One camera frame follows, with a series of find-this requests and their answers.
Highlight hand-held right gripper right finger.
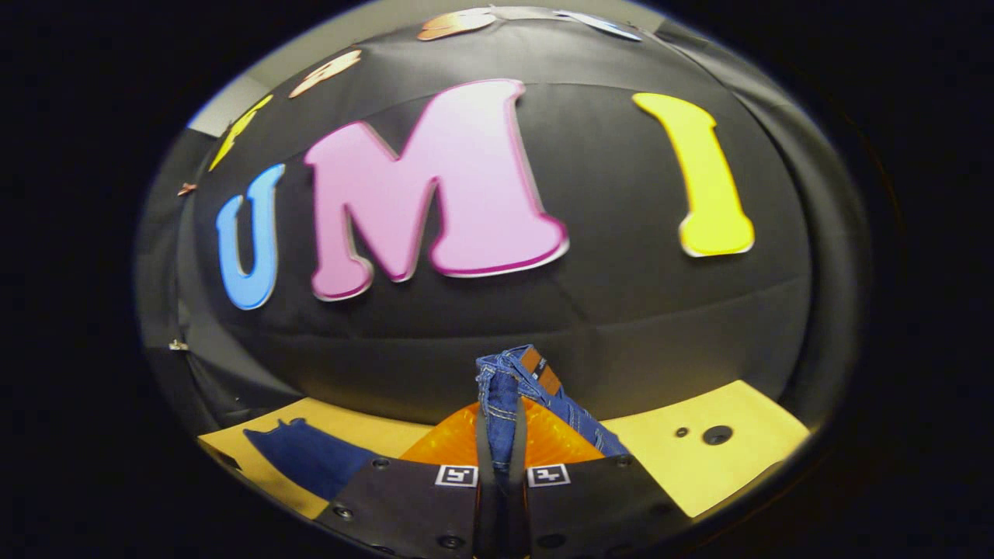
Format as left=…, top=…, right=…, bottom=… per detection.
left=503, top=394, right=693, bottom=558

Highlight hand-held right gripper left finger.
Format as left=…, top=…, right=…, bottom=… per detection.
left=315, top=400, right=499, bottom=558

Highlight blue denim jeans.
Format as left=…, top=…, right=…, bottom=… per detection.
left=243, top=344, right=630, bottom=502

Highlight black backdrop cloth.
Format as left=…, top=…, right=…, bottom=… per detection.
left=136, top=6, right=867, bottom=467

